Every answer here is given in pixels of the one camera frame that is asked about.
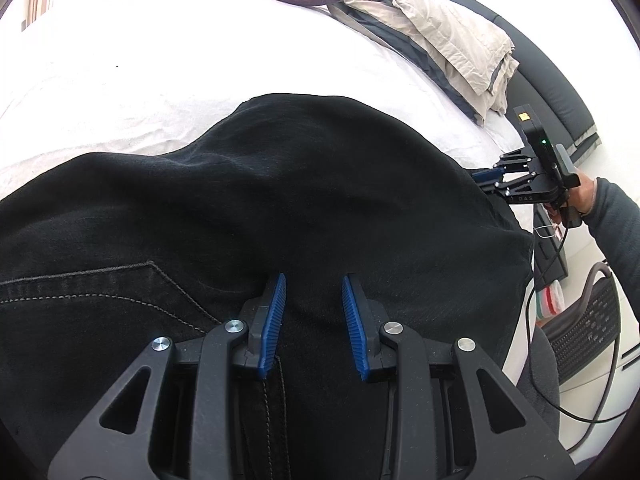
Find beige and grey duvet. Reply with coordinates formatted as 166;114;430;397
322;0;521;126

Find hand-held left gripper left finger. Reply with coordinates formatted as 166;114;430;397
47;272;288;480

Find dark grey headboard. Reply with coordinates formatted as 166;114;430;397
385;0;603;166

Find person's right forearm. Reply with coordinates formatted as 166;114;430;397
582;177;640;281

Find black cable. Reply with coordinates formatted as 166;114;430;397
525;225;636;456

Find person's right hand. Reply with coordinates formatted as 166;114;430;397
548;172;598;225

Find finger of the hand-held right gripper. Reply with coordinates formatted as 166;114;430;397
492;149;535;172
471;167;538;204

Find black denim pants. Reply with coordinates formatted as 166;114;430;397
0;92;536;480

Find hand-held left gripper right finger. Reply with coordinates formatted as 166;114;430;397
341;272;576;480

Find black mesh office chair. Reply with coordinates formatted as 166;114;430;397
515;260;626;466

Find bed with white sheet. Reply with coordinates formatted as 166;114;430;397
0;0;551;386

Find dark nightstand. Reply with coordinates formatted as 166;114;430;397
534;204;569;282

